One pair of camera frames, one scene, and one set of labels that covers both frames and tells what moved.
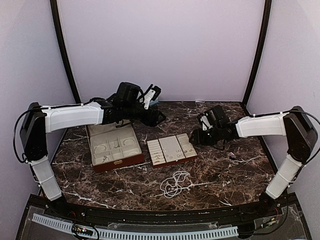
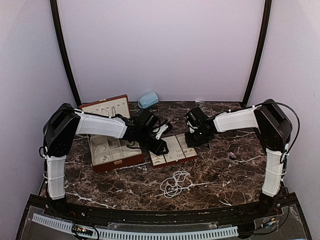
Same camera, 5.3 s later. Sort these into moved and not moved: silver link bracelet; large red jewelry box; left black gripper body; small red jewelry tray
Moved: left black gripper body
Not moved: large red jewelry box; silver link bracelet; small red jewelry tray
